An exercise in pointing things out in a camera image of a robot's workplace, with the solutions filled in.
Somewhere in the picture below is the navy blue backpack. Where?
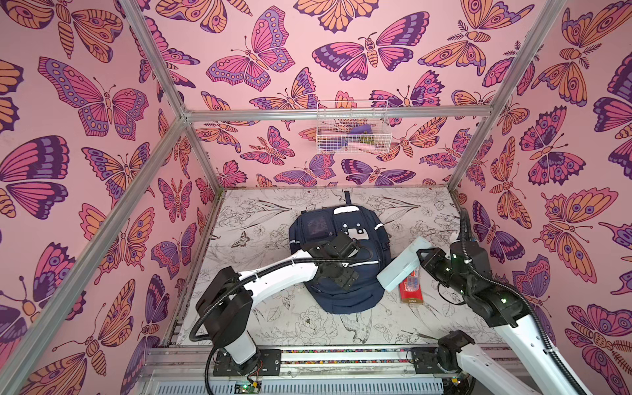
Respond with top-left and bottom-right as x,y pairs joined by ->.
289,191 -> 392,315

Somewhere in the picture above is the white eraser box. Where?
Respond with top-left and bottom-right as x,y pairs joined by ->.
377,236 -> 434,292

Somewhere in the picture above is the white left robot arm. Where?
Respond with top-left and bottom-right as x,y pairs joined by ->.
189,233 -> 365,375

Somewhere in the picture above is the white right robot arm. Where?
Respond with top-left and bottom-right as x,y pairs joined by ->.
415,240 -> 590,394

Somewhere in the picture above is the red pencil case pack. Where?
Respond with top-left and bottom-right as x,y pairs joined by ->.
399,269 -> 424,304

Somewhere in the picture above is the white wire basket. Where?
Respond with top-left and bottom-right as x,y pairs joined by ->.
314,100 -> 393,156

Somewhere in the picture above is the aluminium frame post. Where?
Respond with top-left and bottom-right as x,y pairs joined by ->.
447,0 -> 566,192

